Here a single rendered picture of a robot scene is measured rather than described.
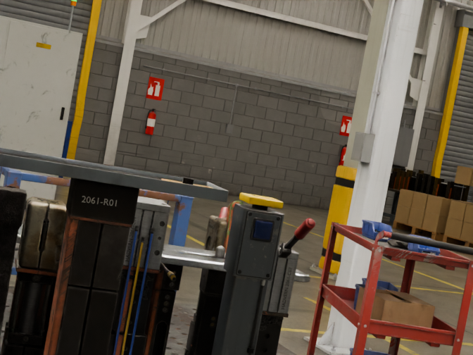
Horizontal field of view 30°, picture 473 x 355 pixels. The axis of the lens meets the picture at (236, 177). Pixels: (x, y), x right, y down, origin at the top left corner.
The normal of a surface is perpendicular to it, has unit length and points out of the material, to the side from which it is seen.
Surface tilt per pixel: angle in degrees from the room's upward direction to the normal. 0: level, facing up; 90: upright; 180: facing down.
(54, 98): 90
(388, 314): 90
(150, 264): 90
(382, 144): 90
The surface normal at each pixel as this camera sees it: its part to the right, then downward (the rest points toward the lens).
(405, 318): 0.29, 0.11
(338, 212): -0.89, -0.14
